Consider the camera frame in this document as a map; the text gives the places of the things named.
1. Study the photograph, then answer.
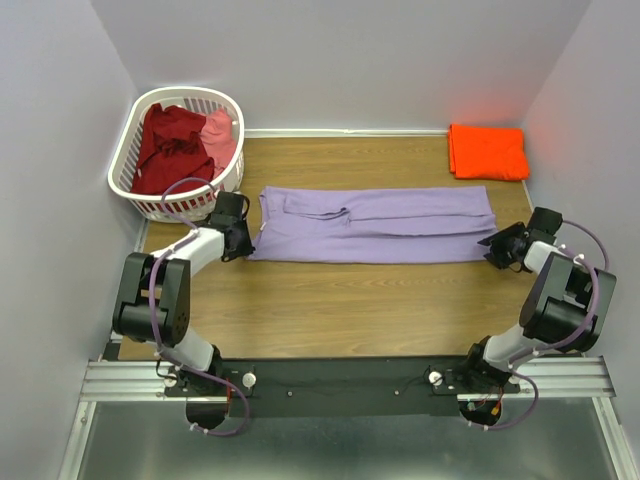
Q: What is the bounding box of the pink t shirt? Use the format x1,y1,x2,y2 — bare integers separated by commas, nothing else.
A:
200,109,237,178

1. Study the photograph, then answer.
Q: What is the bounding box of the dark red t shirt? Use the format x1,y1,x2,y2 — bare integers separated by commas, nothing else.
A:
131,103,215,195

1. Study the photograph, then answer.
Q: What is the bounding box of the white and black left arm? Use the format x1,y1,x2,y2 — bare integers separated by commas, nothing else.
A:
112,191,254,395

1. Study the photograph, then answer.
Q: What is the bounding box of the white plastic laundry basket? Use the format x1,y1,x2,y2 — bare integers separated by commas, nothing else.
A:
108,86,245,223

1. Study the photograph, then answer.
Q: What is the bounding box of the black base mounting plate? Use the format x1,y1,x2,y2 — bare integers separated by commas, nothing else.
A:
164,355,521,420

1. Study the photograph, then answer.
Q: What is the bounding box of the lavender t shirt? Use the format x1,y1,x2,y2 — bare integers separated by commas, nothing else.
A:
252,186,497,264

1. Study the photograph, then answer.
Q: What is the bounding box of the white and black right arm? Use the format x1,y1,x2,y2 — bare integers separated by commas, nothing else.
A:
456,207,617,392

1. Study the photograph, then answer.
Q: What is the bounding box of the folded orange t shirt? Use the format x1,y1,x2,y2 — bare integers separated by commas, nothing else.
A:
447,124,530,182

